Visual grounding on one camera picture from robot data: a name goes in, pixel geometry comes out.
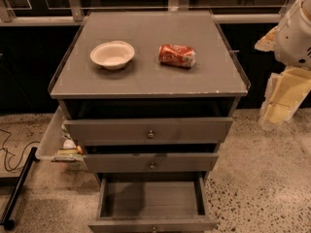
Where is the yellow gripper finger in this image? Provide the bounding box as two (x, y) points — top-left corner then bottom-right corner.
(259, 66), (311, 130)
(255, 27), (277, 51)

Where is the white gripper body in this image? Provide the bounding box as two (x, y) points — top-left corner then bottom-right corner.
(274, 15), (311, 68)

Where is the grey bottom drawer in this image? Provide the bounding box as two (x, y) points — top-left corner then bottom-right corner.
(88, 173), (217, 233)

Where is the grey drawer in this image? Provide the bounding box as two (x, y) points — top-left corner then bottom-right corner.
(88, 173), (217, 233)
(64, 117), (233, 146)
(84, 153), (218, 173)

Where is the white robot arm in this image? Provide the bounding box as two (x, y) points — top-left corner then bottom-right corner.
(255, 0), (311, 130)

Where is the grey top drawer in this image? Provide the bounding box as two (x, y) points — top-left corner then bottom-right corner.
(64, 117), (233, 146)

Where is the grey wooden drawer cabinet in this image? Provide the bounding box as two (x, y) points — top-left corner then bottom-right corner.
(48, 11), (252, 192)

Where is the grey middle drawer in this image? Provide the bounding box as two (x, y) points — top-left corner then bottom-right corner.
(84, 153), (218, 173)

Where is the crushed red soda can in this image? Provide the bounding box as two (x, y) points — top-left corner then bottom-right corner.
(158, 44), (195, 68)

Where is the white paper bowl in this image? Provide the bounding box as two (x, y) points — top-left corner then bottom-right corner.
(90, 41), (135, 70)

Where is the clear plastic side bin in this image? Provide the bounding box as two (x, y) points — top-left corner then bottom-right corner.
(36, 107), (83, 163)

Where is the metal railing with glass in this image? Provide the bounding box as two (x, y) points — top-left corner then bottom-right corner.
(0, 0), (295, 26)

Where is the black metal floor bar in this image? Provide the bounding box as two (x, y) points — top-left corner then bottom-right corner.
(0, 147), (37, 230)

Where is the black cable on floor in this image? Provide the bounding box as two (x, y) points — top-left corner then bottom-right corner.
(0, 128), (41, 173)

